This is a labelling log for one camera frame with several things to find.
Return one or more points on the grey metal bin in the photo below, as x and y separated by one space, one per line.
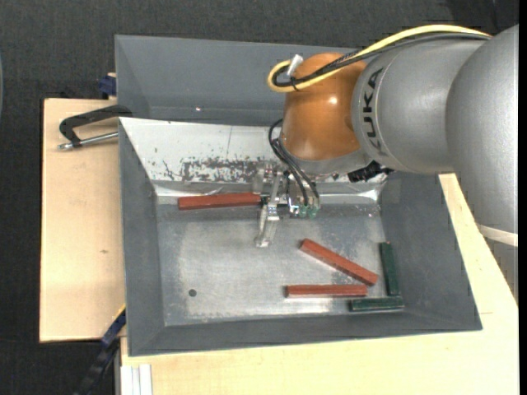
230 261

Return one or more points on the pale cardboard board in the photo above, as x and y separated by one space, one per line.
80 220

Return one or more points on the red-brown flat block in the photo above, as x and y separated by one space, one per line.
337 261
218 201
325 291

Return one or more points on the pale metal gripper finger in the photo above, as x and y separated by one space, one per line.
259 180
265 230

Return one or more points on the dark green flat block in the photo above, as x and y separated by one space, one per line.
376 304
390 269

